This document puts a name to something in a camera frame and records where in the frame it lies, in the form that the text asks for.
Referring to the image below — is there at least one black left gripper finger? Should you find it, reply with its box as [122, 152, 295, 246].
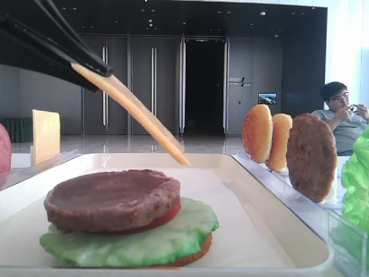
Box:
[1, 1, 113, 77]

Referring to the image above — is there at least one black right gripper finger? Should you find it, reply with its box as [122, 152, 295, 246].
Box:
[1, 30, 98, 92]

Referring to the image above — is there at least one orange cheese slice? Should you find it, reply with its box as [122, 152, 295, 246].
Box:
[71, 63, 190, 166]

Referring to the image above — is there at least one yellow cheese slice in rack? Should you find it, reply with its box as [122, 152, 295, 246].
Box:
[32, 110, 61, 164]

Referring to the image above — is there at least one red tomato slice in rack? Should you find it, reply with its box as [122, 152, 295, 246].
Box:
[0, 125, 12, 174]

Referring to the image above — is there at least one brown meat patty on stack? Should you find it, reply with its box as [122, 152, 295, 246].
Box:
[44, 170, 180, 233]

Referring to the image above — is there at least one red tomato slice on stack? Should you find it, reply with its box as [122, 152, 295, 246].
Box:
[109, 197, 182, 234]

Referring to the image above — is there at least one green lettuce leaf on stack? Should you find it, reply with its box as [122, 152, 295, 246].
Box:
[40, 197, 219, 267]

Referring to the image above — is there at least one brown meat patty in rack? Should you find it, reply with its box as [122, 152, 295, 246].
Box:
[286, 113, 337, 203]

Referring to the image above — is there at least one green lettuce in rack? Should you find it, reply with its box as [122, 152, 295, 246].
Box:
[341, 130, 368, 231]

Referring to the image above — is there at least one green draped table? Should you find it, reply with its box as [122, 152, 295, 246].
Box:
[1, 117, 33, 143]

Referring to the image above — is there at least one dark double door left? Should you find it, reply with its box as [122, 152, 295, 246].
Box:
[82, 35, 127, 135]

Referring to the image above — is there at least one dark double door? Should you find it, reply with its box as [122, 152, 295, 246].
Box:
[82, 35, 127, 135]
[131, 37, 176, 134]

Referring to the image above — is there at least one dark double door middle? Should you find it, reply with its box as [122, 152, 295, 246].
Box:
[131, 37, 176, 134]

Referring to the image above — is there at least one clear acrylic rack left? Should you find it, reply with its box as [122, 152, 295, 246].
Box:
[1, 149, 80, 190]

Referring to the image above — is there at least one clear acrylic rack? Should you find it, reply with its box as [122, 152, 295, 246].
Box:
[234, 151, 368, 276]
[1, 149, 80, 190]

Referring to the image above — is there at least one round bun top in rack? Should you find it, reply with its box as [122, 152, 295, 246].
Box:
[242, 104, 273, 163]

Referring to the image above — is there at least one bottom bun slice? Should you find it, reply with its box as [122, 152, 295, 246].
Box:
[159, 233, 212, 267]

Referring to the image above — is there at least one cream plastic tray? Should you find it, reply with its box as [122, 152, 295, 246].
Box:
[1, 153, 333, 276]

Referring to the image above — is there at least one seated man with glasses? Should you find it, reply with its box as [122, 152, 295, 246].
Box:
[312, 81, 368, 156]

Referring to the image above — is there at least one clear acrylic rack right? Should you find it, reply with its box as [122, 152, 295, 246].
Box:
[234, 151, 368, 276]

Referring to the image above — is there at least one small wall screen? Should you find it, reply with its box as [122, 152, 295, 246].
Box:
[258, 93, 277, 104]

